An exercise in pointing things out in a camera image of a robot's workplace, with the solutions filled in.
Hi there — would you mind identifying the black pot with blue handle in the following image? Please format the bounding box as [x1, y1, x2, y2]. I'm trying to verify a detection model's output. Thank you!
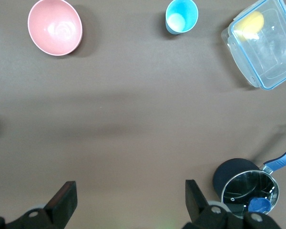
[212, 142, 286, 219]

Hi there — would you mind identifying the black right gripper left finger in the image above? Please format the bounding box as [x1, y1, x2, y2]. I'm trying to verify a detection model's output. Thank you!
[0, 180, 77, 229]

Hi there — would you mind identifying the pink bowl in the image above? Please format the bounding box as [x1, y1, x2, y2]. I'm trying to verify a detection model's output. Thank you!
[27, 0, 83, 57]

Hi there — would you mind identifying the clear plastic food container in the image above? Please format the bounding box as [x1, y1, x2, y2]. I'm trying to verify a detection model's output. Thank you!
[221, 0, 286, 91]

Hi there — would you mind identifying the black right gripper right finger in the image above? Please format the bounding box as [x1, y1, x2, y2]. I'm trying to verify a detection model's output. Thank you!
[181, 179, 285, 229]

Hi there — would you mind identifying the light blue plastic cup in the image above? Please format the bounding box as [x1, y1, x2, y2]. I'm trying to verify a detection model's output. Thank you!
[165, 0, 199, 33]
[165, 19, 183, 36]

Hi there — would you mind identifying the glass lid with blue knob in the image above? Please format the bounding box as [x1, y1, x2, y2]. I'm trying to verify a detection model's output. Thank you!
[221, 169, 280, 219]

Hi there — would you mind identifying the yellow round food piece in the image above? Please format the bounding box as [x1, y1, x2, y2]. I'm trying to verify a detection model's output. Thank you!
[237, 11, 265, 41]

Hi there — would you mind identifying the clear lid with blue seal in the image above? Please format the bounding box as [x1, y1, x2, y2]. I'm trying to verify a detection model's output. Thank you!
[230, 0, 286, 91]

